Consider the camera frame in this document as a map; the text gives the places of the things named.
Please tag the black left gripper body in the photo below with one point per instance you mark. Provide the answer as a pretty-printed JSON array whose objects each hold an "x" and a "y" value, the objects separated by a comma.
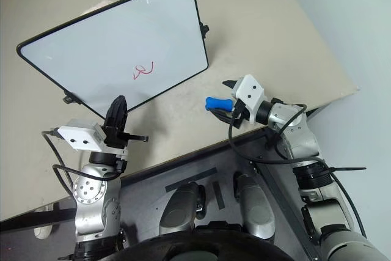
[{"x": 114, "y": 137}]

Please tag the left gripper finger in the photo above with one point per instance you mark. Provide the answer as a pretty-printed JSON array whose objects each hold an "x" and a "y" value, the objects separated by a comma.
[
  {"x": 122, "y": 114},
  {"x": 112, "y": 112}
]

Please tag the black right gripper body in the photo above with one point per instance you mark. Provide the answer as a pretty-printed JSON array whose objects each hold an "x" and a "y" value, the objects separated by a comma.
[{"x": 239, "y": 114}]

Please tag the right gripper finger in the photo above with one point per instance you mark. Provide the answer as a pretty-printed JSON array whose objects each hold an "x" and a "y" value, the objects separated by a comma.
[
  {"x": 223, "y": 115},
  {"x": 229, "y": 84}
]

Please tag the blue eraser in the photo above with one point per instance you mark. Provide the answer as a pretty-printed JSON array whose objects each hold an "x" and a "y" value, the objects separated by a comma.
[{"x": 217, "y": 103}]

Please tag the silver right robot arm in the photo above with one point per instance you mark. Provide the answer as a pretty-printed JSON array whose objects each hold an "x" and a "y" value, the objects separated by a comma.
[{"x": 308, "y": 141}]

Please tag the black whiteboard stand clip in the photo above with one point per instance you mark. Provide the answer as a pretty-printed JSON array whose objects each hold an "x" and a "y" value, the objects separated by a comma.
[
  {"x": 204, "y": 28},
  {"x": 68, "y": 99}
]

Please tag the red marker scribble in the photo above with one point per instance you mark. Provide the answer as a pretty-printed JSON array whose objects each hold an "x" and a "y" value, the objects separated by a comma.
[{"x": 143, "y": 71}]

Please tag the long grey tape strip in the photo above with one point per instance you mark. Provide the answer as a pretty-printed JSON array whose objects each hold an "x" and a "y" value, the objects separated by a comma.
[{"x": 191, "y": 180}]

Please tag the black-framed whiteboard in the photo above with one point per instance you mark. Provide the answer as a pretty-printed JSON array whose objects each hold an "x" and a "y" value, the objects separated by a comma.
[{"x": 116, "y": 38}]

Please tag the short grey tape strip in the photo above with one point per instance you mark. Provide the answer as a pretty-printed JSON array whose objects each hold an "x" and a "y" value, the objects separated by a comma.
[{"x": 218, "y": 195}]

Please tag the silver right robot leg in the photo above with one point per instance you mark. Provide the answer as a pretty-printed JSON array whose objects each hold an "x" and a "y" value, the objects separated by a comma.
[{"x": 255, "y": 206}]

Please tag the silver robot leg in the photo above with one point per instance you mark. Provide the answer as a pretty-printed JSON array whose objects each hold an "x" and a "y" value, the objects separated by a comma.
[
  {"x": 255, "y": 206},
  {"x": 180, "y": 209}
]

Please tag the silver left robot leg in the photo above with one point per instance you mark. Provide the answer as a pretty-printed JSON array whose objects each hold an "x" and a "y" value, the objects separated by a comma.
[{"x": 180, "y": 209}]

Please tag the white shoe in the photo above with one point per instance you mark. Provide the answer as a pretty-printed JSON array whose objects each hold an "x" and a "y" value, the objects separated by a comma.
[{"x": 43, "y": 227}]

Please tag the dark robot torso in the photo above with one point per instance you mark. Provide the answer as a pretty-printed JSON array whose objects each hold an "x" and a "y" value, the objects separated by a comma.
[{"x": 195, "y": 244}]

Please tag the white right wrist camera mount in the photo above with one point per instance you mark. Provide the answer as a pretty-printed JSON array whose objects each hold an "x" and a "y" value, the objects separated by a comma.
[{"x": 249, "y": 91}]

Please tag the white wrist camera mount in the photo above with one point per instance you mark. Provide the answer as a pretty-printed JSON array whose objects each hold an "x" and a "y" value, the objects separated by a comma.
[
  {"x": 249, "y": 91},
  {"x": 80, "y": 134}
]

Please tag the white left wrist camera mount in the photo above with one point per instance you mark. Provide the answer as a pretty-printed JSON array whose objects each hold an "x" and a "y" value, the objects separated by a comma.
[{"x": 80, "y": 134}]

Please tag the black table frame bar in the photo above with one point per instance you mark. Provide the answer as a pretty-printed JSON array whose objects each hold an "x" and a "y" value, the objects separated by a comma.
[{"x": 33, "y": 217}]

